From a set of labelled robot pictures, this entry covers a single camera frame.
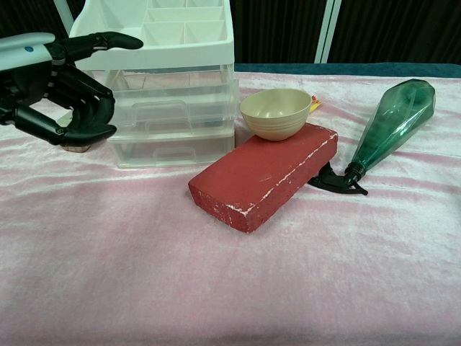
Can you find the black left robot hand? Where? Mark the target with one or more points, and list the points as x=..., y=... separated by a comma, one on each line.
x=32, y=90

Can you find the clear drawer holding blue item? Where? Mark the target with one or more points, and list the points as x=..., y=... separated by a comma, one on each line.
x=219, y=122

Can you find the wooden block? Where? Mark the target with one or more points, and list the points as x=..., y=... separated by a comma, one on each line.
x=77, y=148

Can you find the beige bowl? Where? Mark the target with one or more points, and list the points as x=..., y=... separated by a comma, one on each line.
x=275, y=119

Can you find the red brick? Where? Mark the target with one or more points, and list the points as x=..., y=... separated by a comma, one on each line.
x=263, y=173

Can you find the pink fluffy cloth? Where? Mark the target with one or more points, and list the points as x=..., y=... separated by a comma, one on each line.
x=216, y=281

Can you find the yellow and red packet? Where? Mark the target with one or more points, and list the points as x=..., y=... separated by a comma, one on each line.
x=316, y=104

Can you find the teal table cover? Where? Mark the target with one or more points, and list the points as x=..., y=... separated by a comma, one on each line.
x=324, y=68

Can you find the green spray bottle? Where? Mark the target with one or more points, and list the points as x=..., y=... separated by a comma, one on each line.
x=392, y=119

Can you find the thin white post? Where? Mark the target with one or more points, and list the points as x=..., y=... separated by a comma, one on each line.
x=61, y=14

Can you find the white plastic drawer organizer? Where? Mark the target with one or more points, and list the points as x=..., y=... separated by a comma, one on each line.
x=173, y=56

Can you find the wide white post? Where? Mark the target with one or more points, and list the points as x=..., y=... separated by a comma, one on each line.
x=327, y=29

